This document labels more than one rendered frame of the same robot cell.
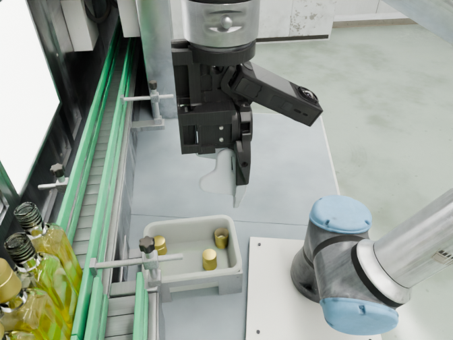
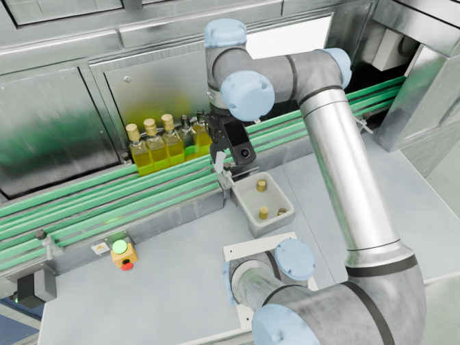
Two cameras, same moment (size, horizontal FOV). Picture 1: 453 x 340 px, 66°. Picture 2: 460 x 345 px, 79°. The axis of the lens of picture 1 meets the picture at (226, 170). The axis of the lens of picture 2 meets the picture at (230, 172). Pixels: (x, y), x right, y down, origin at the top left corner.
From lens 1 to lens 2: 0.57 m
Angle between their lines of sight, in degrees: 50
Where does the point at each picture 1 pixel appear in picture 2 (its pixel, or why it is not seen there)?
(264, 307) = (246, 251)
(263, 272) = (270, 245)
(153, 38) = (411, 88)
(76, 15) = (388, 43)
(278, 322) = not seen: hidden behind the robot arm
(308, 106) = (234, 155)
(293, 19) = not seen: outside the picture
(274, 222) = (318, 246)
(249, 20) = (218, 98)
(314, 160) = not seen: hidden behind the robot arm
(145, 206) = (291, 170)
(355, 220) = (287, 263)
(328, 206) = (295, 246)
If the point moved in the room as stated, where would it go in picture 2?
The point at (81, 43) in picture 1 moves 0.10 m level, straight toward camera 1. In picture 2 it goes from (378, 62) to (367, 69)
